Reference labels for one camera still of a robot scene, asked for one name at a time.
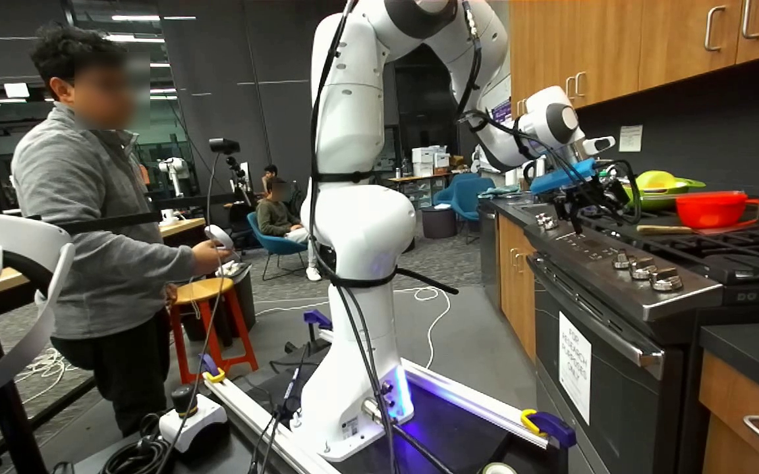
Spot white wall outlet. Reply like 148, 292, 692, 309
618, 126, 643, 153

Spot white paper on oven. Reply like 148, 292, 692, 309
558, 317, 592, 421

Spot camera on tripod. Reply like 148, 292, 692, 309
206, 136, 256, 213

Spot stainless steel stove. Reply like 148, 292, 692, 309
521, 207, 759, 474

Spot wooden lower cabinets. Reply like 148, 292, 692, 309
499, 217, 534, 358

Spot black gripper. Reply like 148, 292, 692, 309
560, 174, 629, 217

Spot seated person in background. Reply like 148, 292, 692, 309
256, 178, 309, 243

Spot person in grey sweater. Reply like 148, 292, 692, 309
10, 25, 230, 436

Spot green bowl with yellow item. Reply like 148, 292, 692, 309
624, 168, 704, 211

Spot robot base platform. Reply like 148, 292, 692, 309
73, 358, 574, 474

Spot wooden cabinets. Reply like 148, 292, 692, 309
509, 0, 759, 112
499, 217, 534, 358

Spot blue chair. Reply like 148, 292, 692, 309
244, 213, 304, 261

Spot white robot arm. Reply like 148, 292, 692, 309
292, 0, 613, 463

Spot white handheld controller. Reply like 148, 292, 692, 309
202, 225, 240, 279

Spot wooden spoon on stove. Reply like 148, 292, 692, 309
634, 225, 690, 234

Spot red pot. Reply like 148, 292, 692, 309
674, 189, 759, 229

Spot orange stool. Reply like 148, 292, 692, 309
169, 278, 257, 384

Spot wooden upper cabinets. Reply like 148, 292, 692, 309
509, 0, 759, 112

